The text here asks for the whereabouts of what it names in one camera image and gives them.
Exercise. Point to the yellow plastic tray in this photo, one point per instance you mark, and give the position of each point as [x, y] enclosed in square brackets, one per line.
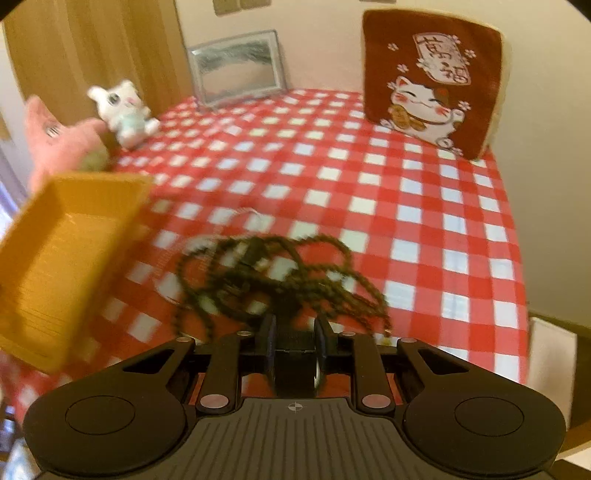
[69, 258]

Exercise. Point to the pale window curtain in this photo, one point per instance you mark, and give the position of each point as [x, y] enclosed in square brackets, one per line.
[9, 194]

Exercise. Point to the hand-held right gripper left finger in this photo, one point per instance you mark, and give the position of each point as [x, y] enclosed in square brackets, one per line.
[271, 346]

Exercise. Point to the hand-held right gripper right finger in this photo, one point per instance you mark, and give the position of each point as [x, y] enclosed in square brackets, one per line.
[320, 344]

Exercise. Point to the pink star plush toy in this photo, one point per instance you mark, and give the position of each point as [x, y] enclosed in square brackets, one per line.
[60, 143]

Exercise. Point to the brown lucky cat cushion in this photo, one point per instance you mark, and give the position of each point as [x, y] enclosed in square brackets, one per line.
[415, 78]

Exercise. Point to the red white checkered tablecloth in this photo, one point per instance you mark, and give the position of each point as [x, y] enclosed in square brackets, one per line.
[369, 184]

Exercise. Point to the silver picture frame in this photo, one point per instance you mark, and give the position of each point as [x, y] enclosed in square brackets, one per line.
[238, 69]

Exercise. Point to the wooden door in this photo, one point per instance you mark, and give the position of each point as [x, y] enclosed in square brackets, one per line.
[92, 55]

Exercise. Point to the white cat plush toy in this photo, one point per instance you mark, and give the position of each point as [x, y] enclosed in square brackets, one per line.
[124, 113]

